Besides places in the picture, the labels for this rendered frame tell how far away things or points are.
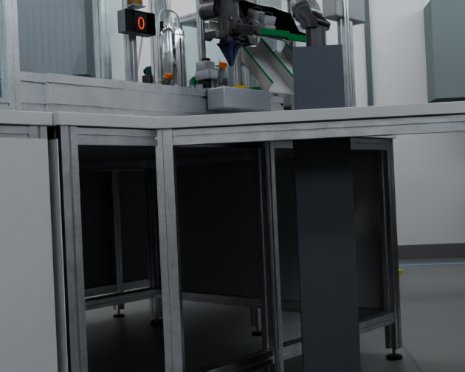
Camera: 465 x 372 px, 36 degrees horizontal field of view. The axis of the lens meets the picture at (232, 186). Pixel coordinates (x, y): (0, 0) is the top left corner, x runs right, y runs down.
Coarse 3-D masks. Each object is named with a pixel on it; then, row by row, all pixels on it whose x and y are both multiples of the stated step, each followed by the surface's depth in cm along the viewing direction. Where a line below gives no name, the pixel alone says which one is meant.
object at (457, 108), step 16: (256, 112) 179; (272, 112) 179; (288, 112) 178; (304, 112) 178; (320, 112) 178; (336, 112) 177; (352, 112) 177; (368, 112) 177; (384, 112) 176; (400, 112) 176; (416, 112) 176; (432, 112) 176; (448, 112) 175; (464, 112) 175; (160, 128) 182; (176, 128) 184
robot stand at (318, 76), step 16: (304, 48) 201; (320, 48) 201; (336, 48) 200; (304, 64) 201; (320, 64) 201; (336, 64) 200; (304, 80) 201; (320, 80) 201; (336, 80) 200; (304, 96) 201; (320, 96) 201; (336, 96) 200
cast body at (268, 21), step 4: (268, 12) 246; (260, 16) 247; (264, 16) 245; (268, 16) 245; (272, 16) 246; (260, 20) 247; (264, 20) 245; (268, 20) 245; (272, 20) 246; (260, 24) 247; (264, 24) 245; (268, 24) 246; (272, 24) 247; (268, 28) 245; (272, 28) 246
